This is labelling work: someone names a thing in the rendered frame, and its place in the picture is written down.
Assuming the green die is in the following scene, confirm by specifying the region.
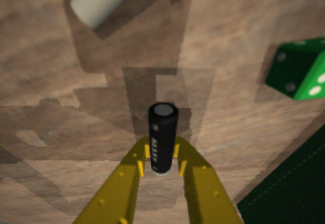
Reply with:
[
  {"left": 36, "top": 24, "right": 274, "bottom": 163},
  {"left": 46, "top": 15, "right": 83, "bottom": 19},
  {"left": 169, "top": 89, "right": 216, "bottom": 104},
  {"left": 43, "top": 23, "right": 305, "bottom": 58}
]
[{"left": 265, "top": 37, "right": 325, "bottom": 100}]

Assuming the green rack of three bins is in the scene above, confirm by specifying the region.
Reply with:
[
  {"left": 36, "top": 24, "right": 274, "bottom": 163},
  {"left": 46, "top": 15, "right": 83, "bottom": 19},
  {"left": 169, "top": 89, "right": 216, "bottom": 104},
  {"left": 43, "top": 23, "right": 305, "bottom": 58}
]
[{"left": 237, "top": 124, "right": 325, "bottom": 224}]

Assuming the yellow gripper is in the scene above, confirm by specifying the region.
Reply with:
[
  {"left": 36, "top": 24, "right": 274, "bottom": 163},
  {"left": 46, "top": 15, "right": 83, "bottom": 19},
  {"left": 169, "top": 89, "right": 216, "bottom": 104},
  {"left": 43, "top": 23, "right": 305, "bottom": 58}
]
[{"left": 72, "top": 136, "right": 243, "bottom": 224}]

